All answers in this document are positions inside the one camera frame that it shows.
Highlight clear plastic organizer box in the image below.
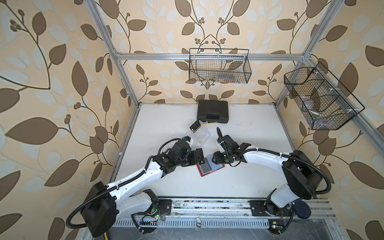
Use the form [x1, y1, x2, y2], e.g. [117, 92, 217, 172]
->
[184, 121, 211, 150]

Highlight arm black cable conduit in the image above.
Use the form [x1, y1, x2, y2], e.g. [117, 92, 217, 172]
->
[215, 126, 332, 196]
[65, 137, 184, 235]

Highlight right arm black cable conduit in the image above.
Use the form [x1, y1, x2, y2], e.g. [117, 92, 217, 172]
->
[215, 126, 332, 196]

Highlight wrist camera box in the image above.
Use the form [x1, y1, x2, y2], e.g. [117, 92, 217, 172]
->
[172, 140, 191, 159]
[218, 135, 240, 154]

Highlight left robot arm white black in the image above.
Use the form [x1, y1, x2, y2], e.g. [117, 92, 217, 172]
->
[66, 149, 204, 238]

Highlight black plastic tool case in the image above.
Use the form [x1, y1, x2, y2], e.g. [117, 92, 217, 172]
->
[197, 100, 229, 124]

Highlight black wire basket back wall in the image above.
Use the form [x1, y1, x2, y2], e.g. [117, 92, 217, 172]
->
[189, 48, 252, 84]

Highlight red leather card holder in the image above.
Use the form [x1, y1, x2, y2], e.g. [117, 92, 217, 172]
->
[197, 158, 225, 177]

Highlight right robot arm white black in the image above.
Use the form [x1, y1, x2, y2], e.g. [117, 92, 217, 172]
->
[213, 148, 330, 209]

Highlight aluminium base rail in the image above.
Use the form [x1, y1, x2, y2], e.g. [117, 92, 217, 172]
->
[101, 197, 345, 240]

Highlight dark round disc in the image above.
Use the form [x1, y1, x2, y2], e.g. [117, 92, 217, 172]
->
[294, 201, 312, 220]

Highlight black wire basket wall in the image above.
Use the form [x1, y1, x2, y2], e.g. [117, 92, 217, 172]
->
[284, 62, 365, 131]
[189, 48, 252, 84]

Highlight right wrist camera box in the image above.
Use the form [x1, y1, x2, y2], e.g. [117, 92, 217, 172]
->
[218, 135, 240, 154]

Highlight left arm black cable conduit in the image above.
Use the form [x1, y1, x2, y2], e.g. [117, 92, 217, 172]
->
[65, 137, 184, 235]

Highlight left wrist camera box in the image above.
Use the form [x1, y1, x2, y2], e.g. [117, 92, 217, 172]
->
[172, 140, 191, 159]

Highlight black wire basket right wall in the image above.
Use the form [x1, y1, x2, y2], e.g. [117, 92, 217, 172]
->
[284, 62, 365, 131]

